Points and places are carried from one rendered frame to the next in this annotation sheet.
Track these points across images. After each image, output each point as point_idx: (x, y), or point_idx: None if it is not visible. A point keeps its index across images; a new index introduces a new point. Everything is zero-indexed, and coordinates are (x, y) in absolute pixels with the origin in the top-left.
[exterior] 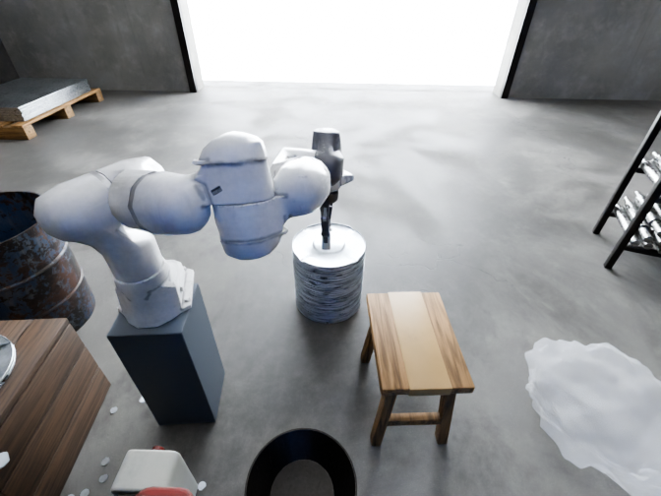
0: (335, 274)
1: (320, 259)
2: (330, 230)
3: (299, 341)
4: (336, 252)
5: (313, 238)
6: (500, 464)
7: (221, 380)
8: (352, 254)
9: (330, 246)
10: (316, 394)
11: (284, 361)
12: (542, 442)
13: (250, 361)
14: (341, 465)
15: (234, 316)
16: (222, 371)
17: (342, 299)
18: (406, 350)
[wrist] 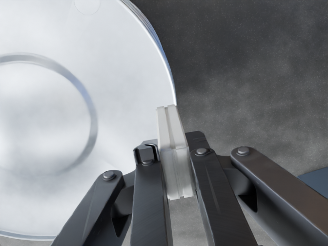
0: (163, 51)
1: (131, 125)
2: (158, 152)
3: (215, 88)
4: (71, 76)
5: (24, 182)
6: None
7: (321, 175)
8: (54, 8)
9: (47, 109)
10: (320, 22)
11: (263, 98)
12: None
13: (272, 151)
14: None
15: (188, 212)
16: (310, 181)
17: (146, 19)
18: None
